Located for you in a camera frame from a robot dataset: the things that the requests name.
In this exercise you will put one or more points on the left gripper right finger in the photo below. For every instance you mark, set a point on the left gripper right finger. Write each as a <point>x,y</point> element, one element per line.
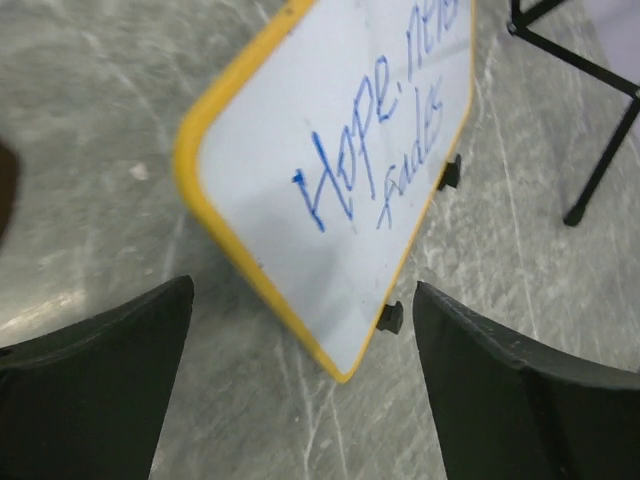
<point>506,406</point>

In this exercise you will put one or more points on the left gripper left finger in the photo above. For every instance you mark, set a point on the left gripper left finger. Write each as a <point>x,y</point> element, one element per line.
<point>88,401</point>

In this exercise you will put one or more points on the yellow framed whiteboard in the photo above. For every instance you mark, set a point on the yellow framed whiteboard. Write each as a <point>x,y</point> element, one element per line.
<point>313,158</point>

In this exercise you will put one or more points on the black music stand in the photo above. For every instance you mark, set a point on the black music stand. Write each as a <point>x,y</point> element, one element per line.
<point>586,111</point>

